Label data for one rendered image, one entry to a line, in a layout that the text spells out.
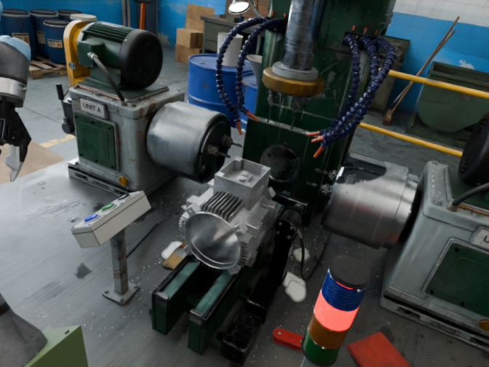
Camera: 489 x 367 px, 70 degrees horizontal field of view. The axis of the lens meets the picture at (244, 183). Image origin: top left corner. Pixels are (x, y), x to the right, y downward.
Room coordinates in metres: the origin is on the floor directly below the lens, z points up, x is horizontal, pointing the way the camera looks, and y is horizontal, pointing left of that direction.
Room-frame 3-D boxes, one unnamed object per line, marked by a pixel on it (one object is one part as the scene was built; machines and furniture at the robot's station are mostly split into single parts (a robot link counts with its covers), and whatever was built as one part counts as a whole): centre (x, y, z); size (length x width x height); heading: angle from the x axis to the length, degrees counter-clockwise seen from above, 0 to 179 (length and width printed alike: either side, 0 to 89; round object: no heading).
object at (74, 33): (1.18, 0.53, 1.16); 0.33 x 0.26 x 0.42; 69
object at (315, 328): (0.38, -0.17, 1.10); 0.06 x 0.06 x 0.04
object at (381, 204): (0.87, -0.39, 1.04); 0.41 x 0.25 x 0.25; 69
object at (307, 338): (0.38, -0.17, 1.05); 0.06 x 0.06 x 0.04
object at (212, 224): (0.72, 0.02, 1.01); 0.20 x 0.19 x 0.19; 159
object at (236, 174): (0.76, 0.01, 1.11); 0.12 x 0.11 x 0.07; 159
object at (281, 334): (0.55, -0.17, 0.81); 0.09 x 0.03 x 0.02; 77
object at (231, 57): (3.15, 0.32, 0.99); 0.24 x 0.22 x 0.24; 64
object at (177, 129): (1.11, 0.25, 1.04); 0.37 x 0.25 x 0.25; 69
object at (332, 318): (0.38, -0.17, 1.14); 0.06 x 0.06 x 0.04
